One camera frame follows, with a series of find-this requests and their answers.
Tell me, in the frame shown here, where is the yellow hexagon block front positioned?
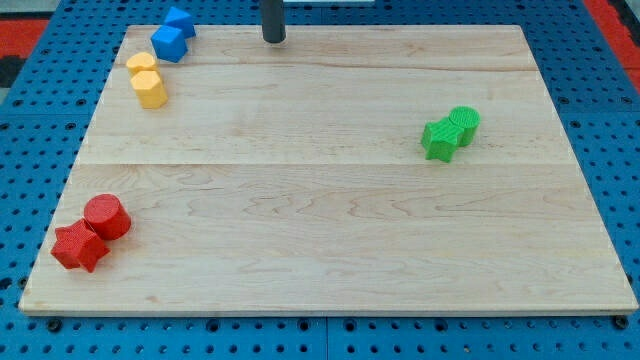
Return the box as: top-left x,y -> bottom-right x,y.
130,70 -> 168,109

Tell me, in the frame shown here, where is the red cylinder block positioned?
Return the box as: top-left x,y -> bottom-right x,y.
84,193 -> 132,241

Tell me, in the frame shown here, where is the green cylinder block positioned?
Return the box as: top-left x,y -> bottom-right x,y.
449,106 -> 481,147

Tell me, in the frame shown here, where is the blue cube block front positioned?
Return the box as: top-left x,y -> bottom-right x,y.
151,25 -> 188,63

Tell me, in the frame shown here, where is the blue block rear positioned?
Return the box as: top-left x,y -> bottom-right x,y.
164,6 -> 196,38

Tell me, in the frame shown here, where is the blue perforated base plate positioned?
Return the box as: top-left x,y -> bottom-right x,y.
1,0 -> 639,359

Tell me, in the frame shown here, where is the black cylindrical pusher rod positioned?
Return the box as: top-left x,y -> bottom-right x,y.
259,0 -> 286,44

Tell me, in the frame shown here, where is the red star block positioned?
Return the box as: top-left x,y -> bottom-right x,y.
50,218 -> 110,273

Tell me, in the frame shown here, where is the light wooden board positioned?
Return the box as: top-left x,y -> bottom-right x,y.
19,25 -> 638,317

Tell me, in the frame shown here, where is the yellow block rear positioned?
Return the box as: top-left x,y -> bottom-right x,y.
125,52 -> 159,77

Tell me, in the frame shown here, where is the green star block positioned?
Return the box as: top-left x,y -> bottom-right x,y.
421,117 -> 464,163

